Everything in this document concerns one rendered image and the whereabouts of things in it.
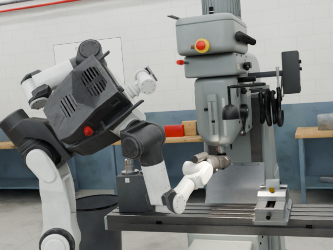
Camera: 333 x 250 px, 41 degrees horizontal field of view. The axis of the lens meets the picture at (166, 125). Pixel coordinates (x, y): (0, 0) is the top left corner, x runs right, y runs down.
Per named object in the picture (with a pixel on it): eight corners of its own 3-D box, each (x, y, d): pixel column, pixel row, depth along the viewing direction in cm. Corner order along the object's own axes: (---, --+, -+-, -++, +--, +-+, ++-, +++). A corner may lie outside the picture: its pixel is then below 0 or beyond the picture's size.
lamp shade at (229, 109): (226, 120, 179) (225, 105, 179) (219, 119, 186) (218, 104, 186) (242, 118, 182) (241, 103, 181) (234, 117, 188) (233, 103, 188)
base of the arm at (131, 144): (137, 169, 159) (142, 144, 153) (111, 151, 164) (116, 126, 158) (162, 154, 170) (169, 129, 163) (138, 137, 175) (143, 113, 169)
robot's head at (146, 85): (132, 90, 168) (150, 75, 168) (126, 79, 177) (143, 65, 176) (141, 101, 172) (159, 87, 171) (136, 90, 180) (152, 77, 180)
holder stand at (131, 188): (161, 212, 218) (157, 172, 217) (118, 212, 223) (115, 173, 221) (166, 205, 230) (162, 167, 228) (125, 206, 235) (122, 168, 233)
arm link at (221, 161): (230, 152, 204) (218, 156, 194) (231, 172, 205) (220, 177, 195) (206, 151, 211) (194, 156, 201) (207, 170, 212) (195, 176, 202)
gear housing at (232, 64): (237, 74, 191) (236, 51, 190) (184, 79, 199) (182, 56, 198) (248, 74, 223) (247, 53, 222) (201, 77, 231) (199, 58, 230)
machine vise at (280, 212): (288, 225, 184) (286, 200, 183) (251, 224, 189) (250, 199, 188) (292, 202, 217) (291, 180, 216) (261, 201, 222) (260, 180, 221)
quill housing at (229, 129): (239, 146, 198) (234, 74, 195) (194, 147, 205) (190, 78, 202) (245, 139, 216) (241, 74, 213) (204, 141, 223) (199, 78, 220)
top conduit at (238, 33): (243, 38, 182) (243, 30, 182) (233, 39, 184) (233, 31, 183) (256, 45, 225) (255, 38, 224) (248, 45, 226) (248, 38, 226)
